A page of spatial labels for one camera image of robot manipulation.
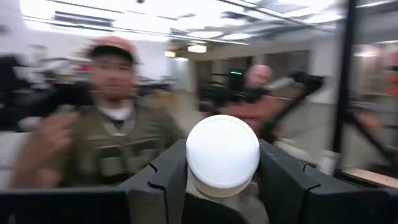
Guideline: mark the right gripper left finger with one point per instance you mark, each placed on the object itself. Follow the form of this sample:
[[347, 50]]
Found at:
[[164, 193]]

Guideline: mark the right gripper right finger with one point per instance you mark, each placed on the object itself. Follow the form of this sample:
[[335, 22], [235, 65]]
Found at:
[[280, 186]]

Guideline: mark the white pill bottle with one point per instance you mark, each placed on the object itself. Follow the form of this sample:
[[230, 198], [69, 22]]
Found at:
[[222, 149]]

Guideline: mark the person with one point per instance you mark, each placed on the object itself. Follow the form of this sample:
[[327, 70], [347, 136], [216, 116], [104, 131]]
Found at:
[[109, 149], [258, 77]]

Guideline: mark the person's hand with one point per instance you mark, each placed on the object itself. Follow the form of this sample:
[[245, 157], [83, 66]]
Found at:
[[53, 133]]

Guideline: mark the ceiling light panel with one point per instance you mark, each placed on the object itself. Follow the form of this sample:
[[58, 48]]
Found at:
[[205, 33], [196, 48]]

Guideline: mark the person's cap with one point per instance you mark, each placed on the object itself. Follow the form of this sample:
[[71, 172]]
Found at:
[[112, 43]]

